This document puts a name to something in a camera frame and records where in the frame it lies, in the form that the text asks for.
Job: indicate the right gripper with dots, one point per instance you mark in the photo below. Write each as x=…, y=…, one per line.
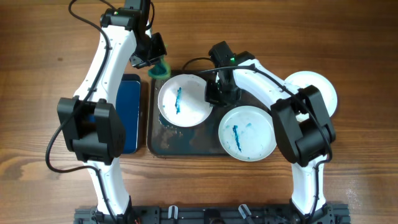
x=221, y=98

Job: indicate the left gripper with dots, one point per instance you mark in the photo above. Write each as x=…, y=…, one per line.
x=159, y=44

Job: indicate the green yellow sponge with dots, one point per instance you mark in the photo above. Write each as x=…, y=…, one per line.
x=161, y=69

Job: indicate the white plate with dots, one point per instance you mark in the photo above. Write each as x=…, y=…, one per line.
x=304, y=79
x=246, y=133
x=181, y=101

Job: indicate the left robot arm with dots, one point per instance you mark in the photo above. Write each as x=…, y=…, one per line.
x=89, y=122

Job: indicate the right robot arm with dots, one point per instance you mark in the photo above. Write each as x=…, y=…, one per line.
x=301, y=122

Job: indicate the black water tray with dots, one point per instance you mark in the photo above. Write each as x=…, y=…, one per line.
x=128, y=108

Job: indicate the dark grey serving tray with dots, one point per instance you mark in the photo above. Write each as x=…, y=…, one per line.
x=165, y=139

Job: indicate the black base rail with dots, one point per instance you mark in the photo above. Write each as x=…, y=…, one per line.
x=276, y=213

